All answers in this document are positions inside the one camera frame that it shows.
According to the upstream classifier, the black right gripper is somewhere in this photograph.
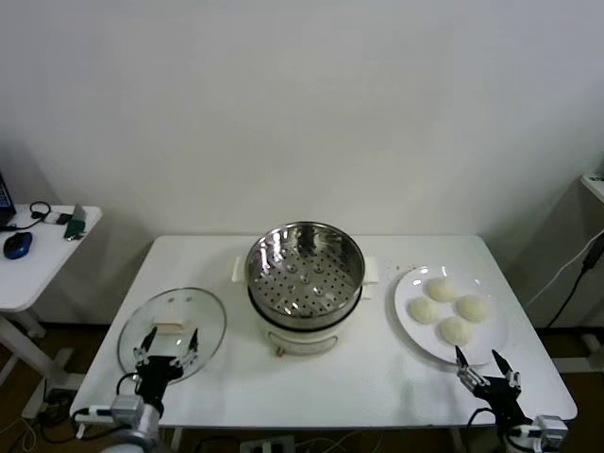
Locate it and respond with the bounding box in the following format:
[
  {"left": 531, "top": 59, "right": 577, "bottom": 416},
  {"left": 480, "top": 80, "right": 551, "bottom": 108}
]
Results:
[{"left": 453, "top": 345, "right": 532, "bottom": 428}]

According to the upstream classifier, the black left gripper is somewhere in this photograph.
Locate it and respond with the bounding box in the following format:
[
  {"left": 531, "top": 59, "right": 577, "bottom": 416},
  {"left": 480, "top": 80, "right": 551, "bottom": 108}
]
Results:
[{"left": 131, "top": 327, "right": 200, "bottom": 411}]

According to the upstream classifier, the glass pot lid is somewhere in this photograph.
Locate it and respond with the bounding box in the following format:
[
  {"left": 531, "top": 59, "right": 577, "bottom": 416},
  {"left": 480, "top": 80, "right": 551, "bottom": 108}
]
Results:
[{"left": 116, "top": 286, "right": 227, "bottom": 387}]

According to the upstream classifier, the white steamed baozi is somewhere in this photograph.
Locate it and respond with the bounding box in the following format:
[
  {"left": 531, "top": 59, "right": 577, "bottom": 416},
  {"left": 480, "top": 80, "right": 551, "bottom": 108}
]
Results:
[
  {"left": 438, "top": 315, "right": 474, "bottom": 344},
  {"left": 408, "top": 296, "right": 441, "bottom": 326},
  {"left": 455, "top": 294, "right": 487, "bottom": 323},
  {"left": 426, "top": 277, "right": 457, "bottom": 303}
]

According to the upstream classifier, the stainless steel steamer basket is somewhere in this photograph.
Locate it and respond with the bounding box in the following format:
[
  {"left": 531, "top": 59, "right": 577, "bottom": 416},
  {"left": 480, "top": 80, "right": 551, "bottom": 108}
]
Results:
[{"left": 231, "top": 220, "right": 381, "bottom": 334}]

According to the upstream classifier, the white left wrist plug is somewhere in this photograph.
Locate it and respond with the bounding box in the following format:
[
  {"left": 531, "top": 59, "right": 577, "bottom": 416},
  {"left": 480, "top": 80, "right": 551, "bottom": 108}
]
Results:
[{"left": 70, "top": 404, "right": 114, "bottom": 424}]

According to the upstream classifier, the white round plate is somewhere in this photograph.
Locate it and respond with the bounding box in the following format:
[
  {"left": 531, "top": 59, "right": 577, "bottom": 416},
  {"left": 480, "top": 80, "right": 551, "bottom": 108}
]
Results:
[{"left": 394, "top": 264, "right": 511, "bottom": 367}]

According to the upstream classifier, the black floor power strip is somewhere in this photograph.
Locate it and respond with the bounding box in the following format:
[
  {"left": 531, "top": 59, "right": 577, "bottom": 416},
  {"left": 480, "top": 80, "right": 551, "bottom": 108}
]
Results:
[{"left": 40, "top": 386, "right": 79, "bottom": 426}]

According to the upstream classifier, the white side table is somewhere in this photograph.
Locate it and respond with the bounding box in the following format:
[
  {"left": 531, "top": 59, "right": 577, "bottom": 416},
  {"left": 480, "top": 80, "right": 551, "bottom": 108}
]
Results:
[{"left": 0, "top": 203, "right": 103, "bottom": 421}]

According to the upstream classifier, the green handheld device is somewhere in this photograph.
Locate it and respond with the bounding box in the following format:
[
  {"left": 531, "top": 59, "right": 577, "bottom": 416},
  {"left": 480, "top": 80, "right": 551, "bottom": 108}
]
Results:
[{"left": 63, "top": 202, "right": 89, "bottom": 243}]

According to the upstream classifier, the blue computer mouse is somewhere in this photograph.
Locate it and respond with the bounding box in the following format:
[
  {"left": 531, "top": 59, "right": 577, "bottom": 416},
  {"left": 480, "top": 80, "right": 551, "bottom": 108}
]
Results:
[{"left": 2, "top": 230, "right": 34, "bottom": 260}]

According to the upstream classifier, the white shelf table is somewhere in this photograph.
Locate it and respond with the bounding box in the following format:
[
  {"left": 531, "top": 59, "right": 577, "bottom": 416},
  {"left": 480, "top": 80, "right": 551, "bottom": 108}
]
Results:
[{"left": 550, "top": 172, "right": 604, "bottom": 375}]

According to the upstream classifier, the black laptop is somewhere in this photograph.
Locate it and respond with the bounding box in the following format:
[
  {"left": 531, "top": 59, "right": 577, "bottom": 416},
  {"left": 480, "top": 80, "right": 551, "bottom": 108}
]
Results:
[{"left": 0, "top": 169, "right": 18, "bottom": 228}]

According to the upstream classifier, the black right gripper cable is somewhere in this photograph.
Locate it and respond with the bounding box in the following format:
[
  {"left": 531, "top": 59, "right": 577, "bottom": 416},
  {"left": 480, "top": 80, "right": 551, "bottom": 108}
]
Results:
[{"left": 466, "top": 408, "right": 496, "bottom": 430}]

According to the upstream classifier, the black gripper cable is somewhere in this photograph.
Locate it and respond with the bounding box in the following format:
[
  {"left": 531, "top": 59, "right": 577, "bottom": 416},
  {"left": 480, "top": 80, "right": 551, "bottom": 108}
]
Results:
[
  {"left": 466, "top": 408, "right": 496, "bottom": 430},
  {"left": 115, "top": 371, "right": 143, "bottom": 397}
]

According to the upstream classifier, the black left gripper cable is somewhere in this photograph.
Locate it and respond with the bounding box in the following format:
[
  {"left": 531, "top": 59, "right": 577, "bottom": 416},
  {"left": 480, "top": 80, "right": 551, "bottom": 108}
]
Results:
[{"left": 115, "top": 371, "right": 143, "bottom": 397}]

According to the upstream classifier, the white hanging cable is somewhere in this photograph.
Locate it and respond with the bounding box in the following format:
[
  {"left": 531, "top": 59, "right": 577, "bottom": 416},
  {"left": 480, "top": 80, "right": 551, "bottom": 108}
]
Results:
[{"left": 526, "top": 230, "right": 604, "bottom": 306}]

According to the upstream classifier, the black cable with adapter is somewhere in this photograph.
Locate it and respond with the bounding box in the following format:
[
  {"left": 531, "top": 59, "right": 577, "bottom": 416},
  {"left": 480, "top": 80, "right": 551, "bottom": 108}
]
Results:
[{"left": 546, "top": 238, "right": 603, "bottom": 329}]

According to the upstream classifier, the white floor cable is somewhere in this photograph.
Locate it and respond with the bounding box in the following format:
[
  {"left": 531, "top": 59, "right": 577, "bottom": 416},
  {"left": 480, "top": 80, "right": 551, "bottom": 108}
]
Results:
[{"left": 296, "top": 431, "right": 383, "bottom": 453}]

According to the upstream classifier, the black looped cable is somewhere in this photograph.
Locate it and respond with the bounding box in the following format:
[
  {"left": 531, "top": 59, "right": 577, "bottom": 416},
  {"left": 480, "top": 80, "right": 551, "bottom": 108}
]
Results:
[{"left": 28, "top": 200, "right": 53, "bottom": 223}]

